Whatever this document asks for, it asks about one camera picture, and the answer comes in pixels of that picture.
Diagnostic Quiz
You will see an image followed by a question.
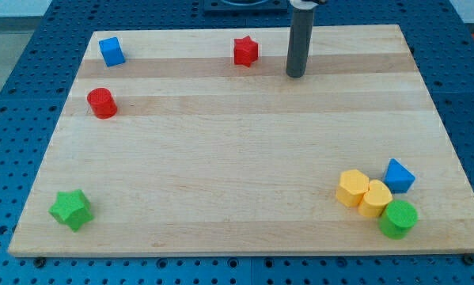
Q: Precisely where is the red star block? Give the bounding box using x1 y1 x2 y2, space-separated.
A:
233 36 259 67

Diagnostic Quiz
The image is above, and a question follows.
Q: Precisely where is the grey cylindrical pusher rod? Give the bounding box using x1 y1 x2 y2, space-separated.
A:
286 8 315 78

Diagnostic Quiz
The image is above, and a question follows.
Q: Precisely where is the yellow heart block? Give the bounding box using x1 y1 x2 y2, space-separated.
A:
358 180 392 218

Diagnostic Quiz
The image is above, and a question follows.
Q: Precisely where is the wooden board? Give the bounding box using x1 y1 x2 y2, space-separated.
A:
9 25 474 257

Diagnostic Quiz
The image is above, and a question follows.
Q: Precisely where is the green star block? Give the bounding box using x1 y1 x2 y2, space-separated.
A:
48 189 94 232

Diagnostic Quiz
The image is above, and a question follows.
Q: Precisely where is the yellow hexagon block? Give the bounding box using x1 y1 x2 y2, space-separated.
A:
336 169 370 207

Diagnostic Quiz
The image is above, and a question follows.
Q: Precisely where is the red cylinder block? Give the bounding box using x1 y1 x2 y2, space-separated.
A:
87 88 118 119

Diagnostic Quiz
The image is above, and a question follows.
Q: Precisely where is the blue cube block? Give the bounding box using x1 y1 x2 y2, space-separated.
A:
98 37 126 67

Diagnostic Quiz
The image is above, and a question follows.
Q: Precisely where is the green cylinder block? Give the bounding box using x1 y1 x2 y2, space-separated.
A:
378 199 418 240

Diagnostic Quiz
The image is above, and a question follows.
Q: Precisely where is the blue triangle block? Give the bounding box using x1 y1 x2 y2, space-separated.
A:
382 158 415 194

